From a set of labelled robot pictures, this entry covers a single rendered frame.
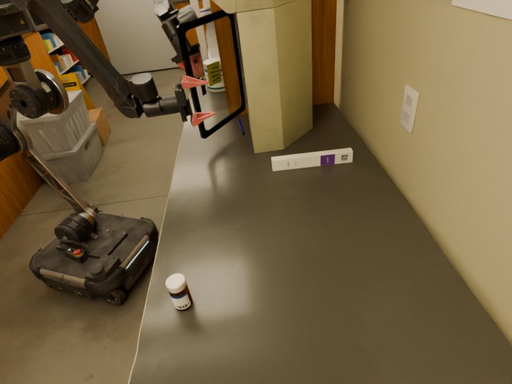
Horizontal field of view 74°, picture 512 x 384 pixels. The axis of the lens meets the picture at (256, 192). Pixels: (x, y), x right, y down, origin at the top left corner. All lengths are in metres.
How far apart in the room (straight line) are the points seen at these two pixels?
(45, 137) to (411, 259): 2.94
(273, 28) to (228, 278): 0.74
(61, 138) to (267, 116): 2.32
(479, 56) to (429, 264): 0.44
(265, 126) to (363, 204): 0.45
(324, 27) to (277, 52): 0.44
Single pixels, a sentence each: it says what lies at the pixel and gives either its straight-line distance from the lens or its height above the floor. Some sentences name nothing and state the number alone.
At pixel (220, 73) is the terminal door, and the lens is 1.35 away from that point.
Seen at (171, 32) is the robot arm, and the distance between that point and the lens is 1.31.
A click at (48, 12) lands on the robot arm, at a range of 1.08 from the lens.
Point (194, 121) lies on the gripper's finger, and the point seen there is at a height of 1.15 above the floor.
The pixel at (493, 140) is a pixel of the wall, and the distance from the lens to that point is 0.77.
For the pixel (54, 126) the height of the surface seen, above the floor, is 0.56.
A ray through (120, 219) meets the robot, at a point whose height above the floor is 0.24.
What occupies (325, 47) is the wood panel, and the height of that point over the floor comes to 1.18.
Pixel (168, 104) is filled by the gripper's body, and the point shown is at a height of 1.21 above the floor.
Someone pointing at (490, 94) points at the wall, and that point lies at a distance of 0.77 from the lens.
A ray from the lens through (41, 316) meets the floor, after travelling 2.38.
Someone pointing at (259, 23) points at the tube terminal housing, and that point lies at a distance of 1.11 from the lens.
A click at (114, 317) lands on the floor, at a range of 2.13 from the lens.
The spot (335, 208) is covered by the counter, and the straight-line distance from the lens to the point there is 0.98.
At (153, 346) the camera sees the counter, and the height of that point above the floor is 0.94.
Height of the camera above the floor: 1.57
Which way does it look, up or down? 36 degrees down
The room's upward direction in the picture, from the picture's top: 8 degrees counter-clockwise
